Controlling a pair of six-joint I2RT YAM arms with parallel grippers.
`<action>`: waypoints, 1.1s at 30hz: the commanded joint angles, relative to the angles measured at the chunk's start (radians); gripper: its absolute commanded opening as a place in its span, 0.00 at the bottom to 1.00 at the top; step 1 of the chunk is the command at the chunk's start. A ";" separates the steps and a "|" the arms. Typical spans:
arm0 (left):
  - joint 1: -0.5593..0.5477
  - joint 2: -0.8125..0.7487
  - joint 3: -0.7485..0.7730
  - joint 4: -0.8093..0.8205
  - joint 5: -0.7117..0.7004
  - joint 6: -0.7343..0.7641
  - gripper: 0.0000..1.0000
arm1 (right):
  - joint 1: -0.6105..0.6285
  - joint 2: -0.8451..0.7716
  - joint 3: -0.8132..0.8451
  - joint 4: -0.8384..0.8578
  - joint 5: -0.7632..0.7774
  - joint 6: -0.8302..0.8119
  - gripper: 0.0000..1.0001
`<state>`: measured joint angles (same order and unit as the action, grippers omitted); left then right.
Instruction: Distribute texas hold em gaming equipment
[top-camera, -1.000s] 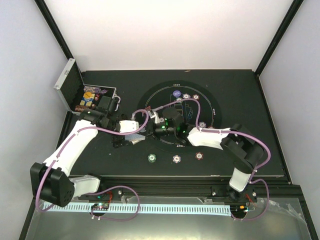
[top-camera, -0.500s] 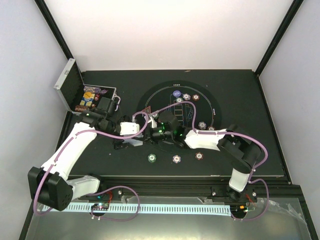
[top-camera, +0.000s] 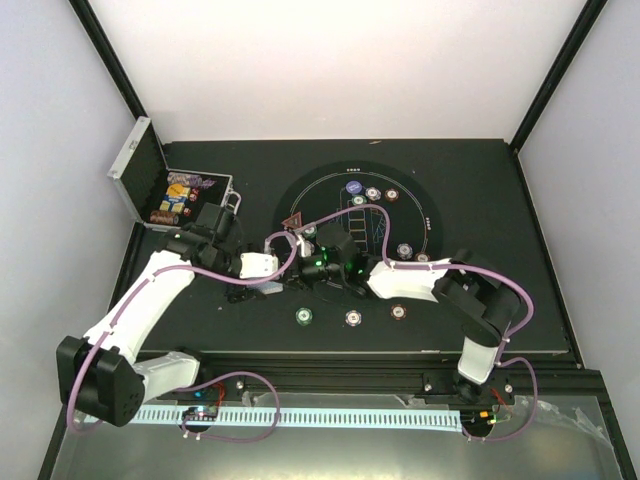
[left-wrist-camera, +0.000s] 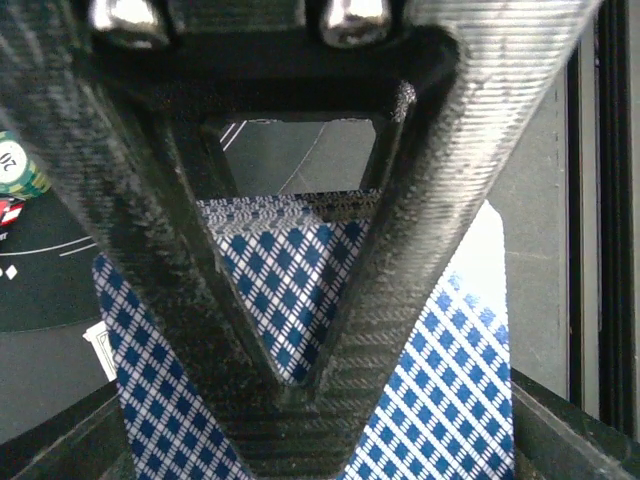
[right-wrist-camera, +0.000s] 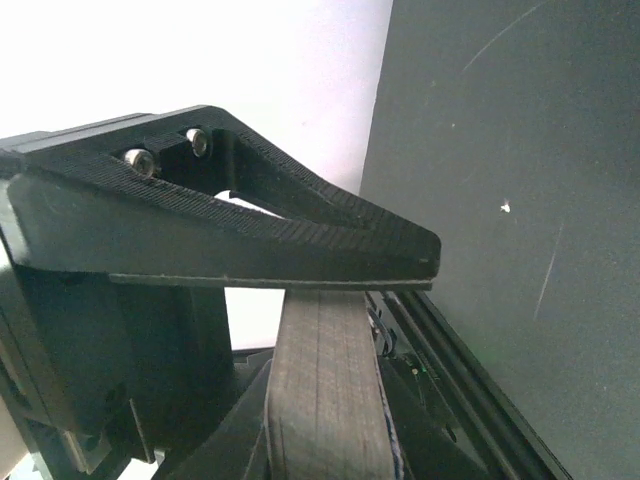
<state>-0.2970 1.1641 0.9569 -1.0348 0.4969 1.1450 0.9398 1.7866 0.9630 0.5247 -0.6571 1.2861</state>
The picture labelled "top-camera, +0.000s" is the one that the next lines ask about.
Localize round black poker mat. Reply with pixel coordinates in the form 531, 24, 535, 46
273, 161, 444, 303

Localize green poker chip stack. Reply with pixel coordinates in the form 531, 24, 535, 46
295, 307, 313, 326

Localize blue chips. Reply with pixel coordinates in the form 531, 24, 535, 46
396, 243, 413, 260
365, 187, 381, 201

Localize yellow blue card box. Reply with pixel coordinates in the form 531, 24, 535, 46
159, 183, 191, 214

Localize blue playing card deck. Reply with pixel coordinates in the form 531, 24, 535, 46
257, 281, 284, 295

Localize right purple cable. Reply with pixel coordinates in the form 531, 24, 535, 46
294, 203, 539, 444

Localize black aluminium rail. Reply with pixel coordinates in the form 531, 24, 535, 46
134, 349, 606, 406

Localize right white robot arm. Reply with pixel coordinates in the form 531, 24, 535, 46
284, 249, 534, 404

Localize purple chip row in case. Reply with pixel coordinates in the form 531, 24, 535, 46
167, 171, 216, 189

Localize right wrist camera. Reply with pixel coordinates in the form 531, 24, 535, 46
316, 223, 359, 264

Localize orange black poker chip stack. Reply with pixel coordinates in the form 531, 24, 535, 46
390, 304, 407, 320

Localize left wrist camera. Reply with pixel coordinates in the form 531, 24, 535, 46
239, 252, 280, 279

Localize white slotted cable duct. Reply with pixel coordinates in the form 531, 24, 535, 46
131, 405, 462, 433

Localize blue white poker chip stack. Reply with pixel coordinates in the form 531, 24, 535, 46
345, 310, 362, 327

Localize purple round button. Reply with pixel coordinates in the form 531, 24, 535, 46
345, 180, 363, 195

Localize aluminium poker case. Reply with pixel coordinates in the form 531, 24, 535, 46
108, 116, 242, 231

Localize brown chip row in case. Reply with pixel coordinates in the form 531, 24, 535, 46
150, 210, 180, 226

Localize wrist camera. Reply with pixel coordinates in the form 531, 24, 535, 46
316, 223, 359, 264
239, 252, 280, 279

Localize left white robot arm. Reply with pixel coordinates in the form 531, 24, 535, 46
56, 204, 279, 431

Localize red triangular marker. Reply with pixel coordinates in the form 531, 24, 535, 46
281, 211, 304, 232

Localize orange chips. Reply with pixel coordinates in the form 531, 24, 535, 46
414, 252, 430, 263
384, 188, 399, 202

